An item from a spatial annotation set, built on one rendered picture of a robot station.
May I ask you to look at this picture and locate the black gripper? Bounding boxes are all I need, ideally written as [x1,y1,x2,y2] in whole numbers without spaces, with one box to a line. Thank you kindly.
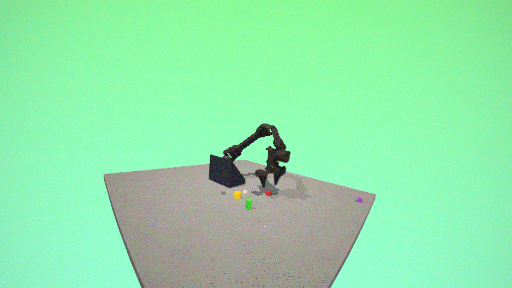
[255,159,282,187]

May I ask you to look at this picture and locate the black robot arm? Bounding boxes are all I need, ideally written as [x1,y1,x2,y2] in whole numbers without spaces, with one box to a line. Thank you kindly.
[222,123,291,176]

